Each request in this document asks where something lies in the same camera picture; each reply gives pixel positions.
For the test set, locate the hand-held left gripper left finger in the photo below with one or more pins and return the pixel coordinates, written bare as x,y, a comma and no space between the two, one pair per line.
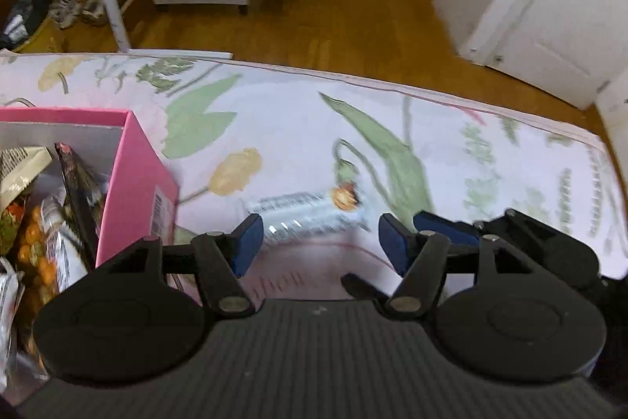
248,244

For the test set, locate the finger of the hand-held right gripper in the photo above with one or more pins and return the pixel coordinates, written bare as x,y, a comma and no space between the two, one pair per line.
458,230
363,286

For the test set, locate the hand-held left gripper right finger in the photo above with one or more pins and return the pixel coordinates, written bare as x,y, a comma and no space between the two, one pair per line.
395,244

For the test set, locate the silver snack packet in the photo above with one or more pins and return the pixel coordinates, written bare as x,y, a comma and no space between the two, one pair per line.
299,213

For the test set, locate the pink cardboard box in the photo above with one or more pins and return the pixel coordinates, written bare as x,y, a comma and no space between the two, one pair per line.
132,183

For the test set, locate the orange ball snack bag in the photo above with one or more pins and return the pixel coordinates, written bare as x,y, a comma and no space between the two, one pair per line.
37,242

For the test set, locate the beige snack packet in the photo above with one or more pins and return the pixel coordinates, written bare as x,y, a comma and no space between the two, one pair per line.
22,168

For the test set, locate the crinkled silver packet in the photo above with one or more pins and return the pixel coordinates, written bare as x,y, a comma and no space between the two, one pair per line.
7,316

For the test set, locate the floral tablecloth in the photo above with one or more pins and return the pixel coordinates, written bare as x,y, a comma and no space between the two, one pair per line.
294,129

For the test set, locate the white door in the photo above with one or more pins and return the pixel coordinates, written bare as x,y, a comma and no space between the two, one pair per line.
549,6

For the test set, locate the grey sneaker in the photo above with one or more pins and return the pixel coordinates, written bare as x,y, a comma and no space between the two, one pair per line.
66,11
98,9

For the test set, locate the black bag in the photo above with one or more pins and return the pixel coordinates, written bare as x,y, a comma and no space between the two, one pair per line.
22,21

